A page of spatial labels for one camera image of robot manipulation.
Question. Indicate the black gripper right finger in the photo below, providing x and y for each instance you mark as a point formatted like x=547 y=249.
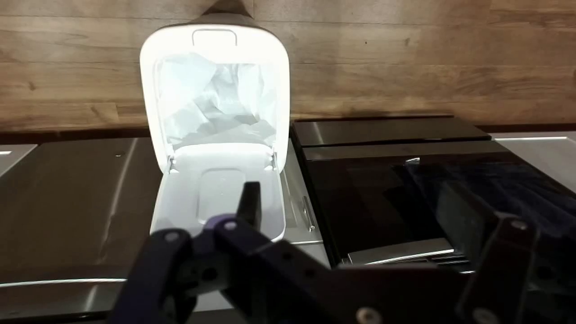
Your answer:
x=511 y=282

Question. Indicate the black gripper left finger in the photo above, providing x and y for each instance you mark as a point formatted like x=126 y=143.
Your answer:
x=263 y=282

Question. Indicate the white bin lid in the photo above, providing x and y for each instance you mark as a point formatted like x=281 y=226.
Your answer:
x=207 y=181

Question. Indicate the white plastic trash bin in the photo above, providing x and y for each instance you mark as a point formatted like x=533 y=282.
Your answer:
x=220 y=44

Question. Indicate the white bin liner bag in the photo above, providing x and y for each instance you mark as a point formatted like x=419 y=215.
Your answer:
x=207 y=102

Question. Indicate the black oven stove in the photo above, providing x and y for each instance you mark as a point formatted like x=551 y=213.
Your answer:
x=423 y=190

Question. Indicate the stainless steel dishwasher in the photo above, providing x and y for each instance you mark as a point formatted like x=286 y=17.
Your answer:
x=72 y=219

